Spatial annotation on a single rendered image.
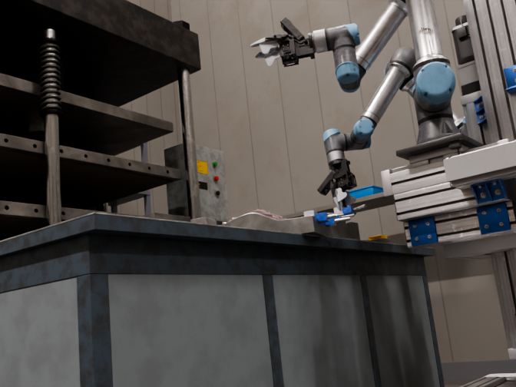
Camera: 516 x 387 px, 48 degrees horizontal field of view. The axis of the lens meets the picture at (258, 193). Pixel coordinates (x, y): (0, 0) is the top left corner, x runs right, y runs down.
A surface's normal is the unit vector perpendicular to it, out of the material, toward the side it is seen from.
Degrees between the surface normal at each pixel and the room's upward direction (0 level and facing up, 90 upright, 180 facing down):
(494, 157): 90
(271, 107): 90
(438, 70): 98
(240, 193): 90
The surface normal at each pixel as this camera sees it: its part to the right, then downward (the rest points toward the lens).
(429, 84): -0.21, -0.06
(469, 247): -0.62, -0.11
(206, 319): 0.79, -0.21
